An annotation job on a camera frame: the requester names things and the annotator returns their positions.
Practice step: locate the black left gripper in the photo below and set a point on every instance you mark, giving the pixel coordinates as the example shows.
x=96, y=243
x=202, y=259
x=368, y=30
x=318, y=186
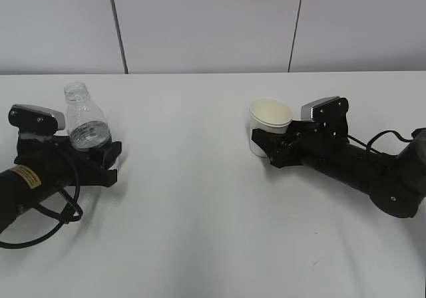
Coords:
x=55, y=159

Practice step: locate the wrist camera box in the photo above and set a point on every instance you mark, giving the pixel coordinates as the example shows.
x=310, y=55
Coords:
x=36, y=120
x=329, y=112

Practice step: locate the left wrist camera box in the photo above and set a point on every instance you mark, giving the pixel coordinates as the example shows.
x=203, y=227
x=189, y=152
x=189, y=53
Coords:
x=36, y=120

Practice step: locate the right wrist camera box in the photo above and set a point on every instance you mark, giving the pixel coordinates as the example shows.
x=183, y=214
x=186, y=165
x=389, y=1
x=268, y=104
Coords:
x=329, y=112

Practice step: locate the clear water bottle green label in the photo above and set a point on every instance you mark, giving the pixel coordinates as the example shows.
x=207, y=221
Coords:
x=87, y=126

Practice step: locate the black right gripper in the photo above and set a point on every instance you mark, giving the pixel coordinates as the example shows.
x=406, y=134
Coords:
x=300, y=141

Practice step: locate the white paper cup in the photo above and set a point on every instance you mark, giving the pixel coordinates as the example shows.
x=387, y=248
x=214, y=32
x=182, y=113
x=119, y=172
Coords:
x=270, y=115

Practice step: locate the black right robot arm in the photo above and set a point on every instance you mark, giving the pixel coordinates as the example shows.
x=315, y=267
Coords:
x=394, y=183

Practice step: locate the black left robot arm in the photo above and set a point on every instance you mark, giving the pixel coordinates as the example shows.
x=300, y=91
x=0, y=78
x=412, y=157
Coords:
x=21, y=190

